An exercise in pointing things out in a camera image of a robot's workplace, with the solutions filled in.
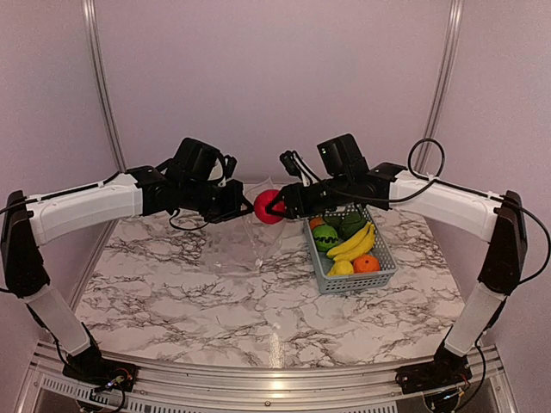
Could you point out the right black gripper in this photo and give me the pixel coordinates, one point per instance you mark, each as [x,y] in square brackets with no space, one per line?
[291,192]

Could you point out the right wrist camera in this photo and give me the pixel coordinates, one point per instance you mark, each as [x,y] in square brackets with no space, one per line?
[296,166]

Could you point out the grey plastic basket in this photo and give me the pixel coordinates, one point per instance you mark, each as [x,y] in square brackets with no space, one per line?
[354,282]

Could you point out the orange green toy mango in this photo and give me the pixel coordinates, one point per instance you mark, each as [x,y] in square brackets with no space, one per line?
[315,222]

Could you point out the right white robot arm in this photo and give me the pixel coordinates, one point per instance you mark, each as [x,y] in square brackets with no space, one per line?
[493,219]

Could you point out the clear zip top bag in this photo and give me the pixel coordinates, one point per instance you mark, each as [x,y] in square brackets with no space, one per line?
[245,243]

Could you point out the yellow toy lemon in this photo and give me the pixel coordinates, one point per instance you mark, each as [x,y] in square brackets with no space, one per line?
[341,268]

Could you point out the dark green toy avocado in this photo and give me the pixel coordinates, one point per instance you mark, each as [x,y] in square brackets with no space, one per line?
[346,225]

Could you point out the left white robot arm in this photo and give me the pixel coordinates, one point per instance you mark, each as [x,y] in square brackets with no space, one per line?
[31,222]

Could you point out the left aluminium frame post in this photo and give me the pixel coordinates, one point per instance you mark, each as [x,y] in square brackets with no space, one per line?
[93,35]

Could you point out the aluminium frame post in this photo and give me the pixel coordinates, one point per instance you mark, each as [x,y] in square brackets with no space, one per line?
[93,35]
[444,75]

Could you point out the front aluminium rail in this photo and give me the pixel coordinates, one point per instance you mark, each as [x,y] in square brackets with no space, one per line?
[165,386]

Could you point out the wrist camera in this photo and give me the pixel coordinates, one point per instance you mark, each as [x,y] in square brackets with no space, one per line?
[296,166]
[222,170]

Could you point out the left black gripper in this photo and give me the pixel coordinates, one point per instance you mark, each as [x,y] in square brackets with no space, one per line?
[235,200]

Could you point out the red toy apple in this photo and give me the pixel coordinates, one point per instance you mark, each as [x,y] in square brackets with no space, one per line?
[260,207]

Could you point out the orange toy orange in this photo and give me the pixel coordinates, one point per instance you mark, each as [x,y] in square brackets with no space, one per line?
[366,264]

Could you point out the right aluminium frame post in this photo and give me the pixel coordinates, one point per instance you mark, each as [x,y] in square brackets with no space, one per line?
[444,75]

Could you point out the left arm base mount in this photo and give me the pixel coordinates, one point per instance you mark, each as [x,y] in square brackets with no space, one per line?
[107,371]

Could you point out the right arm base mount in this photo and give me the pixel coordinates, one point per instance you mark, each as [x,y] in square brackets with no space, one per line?
[428,376]

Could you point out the yellow toy banana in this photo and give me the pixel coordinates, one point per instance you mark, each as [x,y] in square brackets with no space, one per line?
[359,244]

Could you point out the green toy watermelon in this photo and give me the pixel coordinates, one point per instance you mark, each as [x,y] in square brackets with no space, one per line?
[325,237]

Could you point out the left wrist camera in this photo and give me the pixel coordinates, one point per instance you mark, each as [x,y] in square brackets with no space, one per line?
[222,170]

